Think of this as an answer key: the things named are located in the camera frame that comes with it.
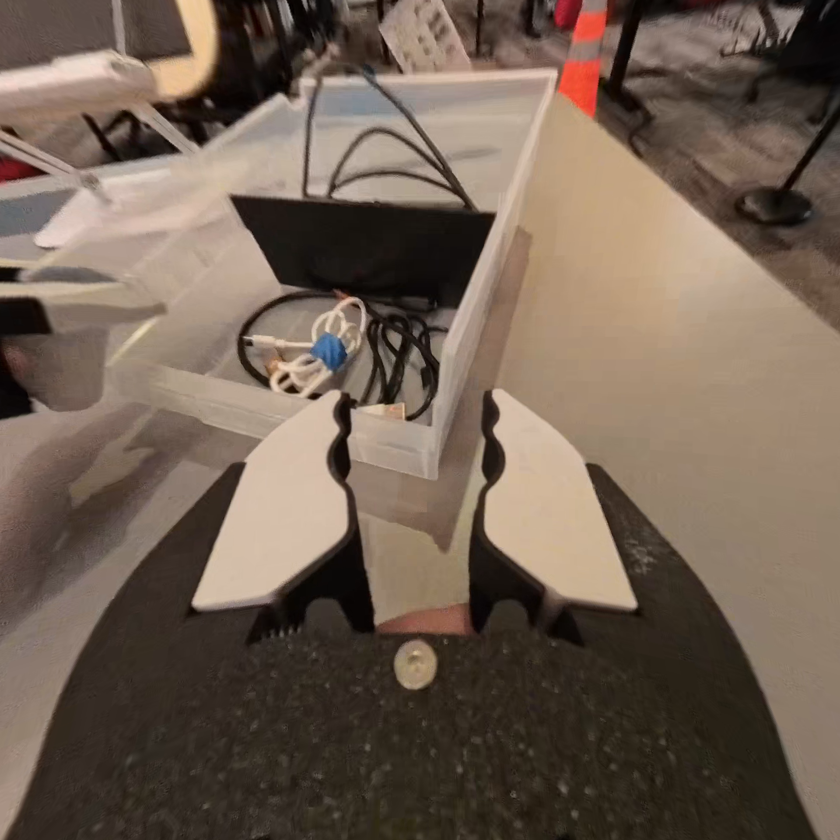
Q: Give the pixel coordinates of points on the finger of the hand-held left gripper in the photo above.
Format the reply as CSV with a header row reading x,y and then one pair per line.
x,y
65,275
105,308

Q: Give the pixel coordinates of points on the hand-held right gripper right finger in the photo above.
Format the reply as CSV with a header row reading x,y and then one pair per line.
x,y
558,525

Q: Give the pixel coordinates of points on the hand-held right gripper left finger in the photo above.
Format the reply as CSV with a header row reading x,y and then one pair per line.
x,y
275,525

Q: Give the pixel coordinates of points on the clear plastic bin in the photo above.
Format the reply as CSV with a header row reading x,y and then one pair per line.
x,y
485,295

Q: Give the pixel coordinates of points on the grey desk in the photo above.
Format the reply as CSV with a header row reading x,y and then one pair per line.
x,y
656,361

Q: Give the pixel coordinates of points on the white folding stand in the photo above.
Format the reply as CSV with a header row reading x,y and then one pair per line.
x,y
79,82

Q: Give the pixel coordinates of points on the wooden board with dark panel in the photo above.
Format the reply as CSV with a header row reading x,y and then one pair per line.
x,y
190,65

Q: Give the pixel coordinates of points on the black stand base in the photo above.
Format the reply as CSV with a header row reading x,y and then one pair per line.
x,y
774,203

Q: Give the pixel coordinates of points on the printed paper sign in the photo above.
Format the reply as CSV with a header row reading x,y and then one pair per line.
x,y
426,33

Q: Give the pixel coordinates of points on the orange reflective barrier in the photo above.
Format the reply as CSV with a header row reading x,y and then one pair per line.
x,y
584,59

